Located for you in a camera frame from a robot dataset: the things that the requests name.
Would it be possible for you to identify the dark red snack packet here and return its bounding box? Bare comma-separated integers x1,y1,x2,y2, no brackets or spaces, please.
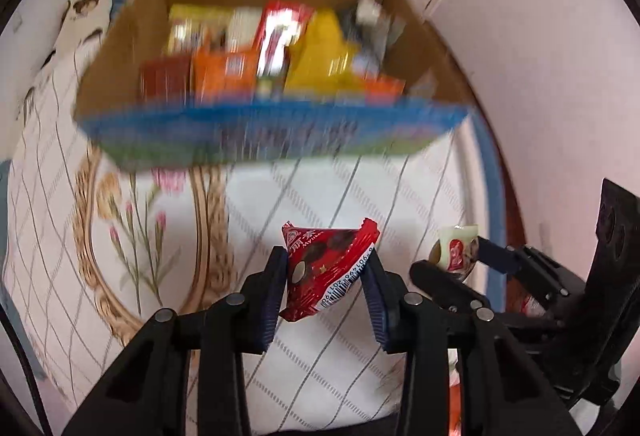
140,56,193,102

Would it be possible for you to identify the small red snack packet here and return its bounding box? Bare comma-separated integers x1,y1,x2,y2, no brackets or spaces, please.
278,217,381,322

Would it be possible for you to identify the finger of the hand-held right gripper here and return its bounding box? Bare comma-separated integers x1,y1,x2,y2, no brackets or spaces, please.
472,236,586,312
410,260,501,317

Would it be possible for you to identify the small cream snack packet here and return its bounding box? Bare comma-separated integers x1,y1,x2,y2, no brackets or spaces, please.
429,225,481,282

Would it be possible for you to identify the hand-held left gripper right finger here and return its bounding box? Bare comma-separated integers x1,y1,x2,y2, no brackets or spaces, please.
361,256,581,436

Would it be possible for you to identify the floral grid blanket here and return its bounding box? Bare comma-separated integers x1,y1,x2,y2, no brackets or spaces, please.
0,41,481,422

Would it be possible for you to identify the yellow and black snack packet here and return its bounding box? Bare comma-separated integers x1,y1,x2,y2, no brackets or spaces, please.
286,0,401,92

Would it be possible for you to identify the cardboard box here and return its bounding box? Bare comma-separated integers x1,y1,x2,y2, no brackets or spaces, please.
72,0,471,172

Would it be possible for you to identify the flat orange snack packet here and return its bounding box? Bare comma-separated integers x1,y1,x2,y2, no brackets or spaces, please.
350,71,406,100

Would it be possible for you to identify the pale yellow snack packet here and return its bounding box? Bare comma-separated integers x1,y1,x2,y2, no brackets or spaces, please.
167,5,236,54

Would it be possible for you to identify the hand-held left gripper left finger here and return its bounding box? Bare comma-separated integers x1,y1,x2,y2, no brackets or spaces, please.
62,245,290,436

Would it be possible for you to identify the red crown print snack packet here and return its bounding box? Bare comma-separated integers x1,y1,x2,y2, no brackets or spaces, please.
255,0,316,77

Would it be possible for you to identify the white snack packet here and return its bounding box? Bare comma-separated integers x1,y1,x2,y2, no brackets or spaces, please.
227,9,263,52

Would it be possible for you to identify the bear print pillow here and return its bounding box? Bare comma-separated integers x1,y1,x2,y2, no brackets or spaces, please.
17,0,116,122

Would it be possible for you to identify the black cable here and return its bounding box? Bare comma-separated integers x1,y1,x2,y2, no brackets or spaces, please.
0,306,53,436

